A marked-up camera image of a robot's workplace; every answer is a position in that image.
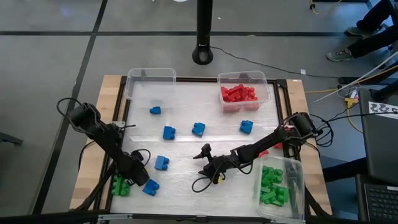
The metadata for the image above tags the black furniture leg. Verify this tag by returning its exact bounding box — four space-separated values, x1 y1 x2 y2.
0 132 24 146

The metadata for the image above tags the black laptop keyboard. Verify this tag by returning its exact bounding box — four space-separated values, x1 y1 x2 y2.
356 174 398 224

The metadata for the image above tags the black camera pole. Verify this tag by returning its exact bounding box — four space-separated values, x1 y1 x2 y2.
192 0 215 65

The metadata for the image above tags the white cable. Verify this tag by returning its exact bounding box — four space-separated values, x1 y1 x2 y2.
308 50 398 106

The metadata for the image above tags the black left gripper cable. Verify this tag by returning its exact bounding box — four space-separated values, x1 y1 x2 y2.
135 148 152 169

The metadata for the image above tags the yellow floor cable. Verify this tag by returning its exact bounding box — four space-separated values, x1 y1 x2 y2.
304 63 398 94

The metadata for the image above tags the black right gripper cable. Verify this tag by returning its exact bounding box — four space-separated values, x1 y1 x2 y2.
191 172 220 194

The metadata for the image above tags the white marker tag sheet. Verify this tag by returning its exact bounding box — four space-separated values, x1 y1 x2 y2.
368 101 398 121

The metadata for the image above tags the person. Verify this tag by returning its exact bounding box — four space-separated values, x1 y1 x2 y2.
326 0 398 62

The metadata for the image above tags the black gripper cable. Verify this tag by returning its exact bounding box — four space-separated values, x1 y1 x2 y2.
135 148 152 169
191 172 220 194

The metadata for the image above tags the yellow hanging cable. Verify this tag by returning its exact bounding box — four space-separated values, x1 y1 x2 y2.
310 0 342 16

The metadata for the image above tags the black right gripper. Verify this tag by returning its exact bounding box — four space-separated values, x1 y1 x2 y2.
193 143 243 185

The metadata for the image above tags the clear plastic bin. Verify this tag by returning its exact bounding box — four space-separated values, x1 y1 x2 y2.
124 67 177 110
216 70 271 113
255 154 306 222

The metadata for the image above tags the black table frame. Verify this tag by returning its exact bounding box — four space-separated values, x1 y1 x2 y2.
71 75 331 224

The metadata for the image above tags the black floor cable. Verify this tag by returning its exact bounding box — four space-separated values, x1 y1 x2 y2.
210 45 341 79

